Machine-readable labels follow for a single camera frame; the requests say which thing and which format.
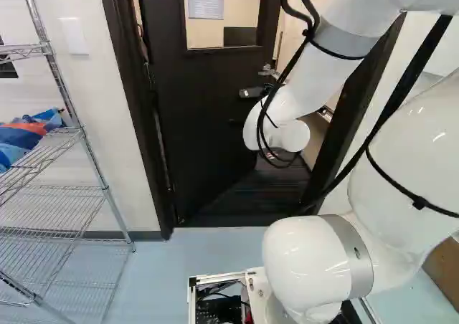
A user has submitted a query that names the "dark brown door frame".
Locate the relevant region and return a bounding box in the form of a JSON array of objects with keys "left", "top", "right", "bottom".
[{"left": 98, "top": 0, "right": 453, "bottom": 241}]

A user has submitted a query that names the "blue and orange bag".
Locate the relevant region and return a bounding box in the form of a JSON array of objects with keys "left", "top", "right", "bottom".
[{"left": 0, "top": 106, "right": 67, "bottom": 173}]

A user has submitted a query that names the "dark brown door with window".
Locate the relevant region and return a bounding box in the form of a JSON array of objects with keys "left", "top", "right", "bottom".
[{"left": 137, "top": 0, "right": 283, "bottom": 228}]

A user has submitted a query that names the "white wall plate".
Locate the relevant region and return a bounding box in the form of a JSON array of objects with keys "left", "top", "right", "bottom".
[{"left": 58, "top": 16, "right": 90, "bottom": 57}]

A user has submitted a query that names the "chrome wire shelf rack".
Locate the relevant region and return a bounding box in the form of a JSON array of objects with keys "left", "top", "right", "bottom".
[{"left": 0, "top": 0, "right": 138, "bottom": 324}]

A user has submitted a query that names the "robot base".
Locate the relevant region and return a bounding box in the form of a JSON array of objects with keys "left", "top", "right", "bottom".
[{"left": 187, "top": 266, "right": 275, "bottom": 324}]

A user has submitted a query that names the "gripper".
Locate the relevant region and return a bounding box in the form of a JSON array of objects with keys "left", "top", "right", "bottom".
[{"left": 238, "top": 85, "right": 269, "bottom": 100}]

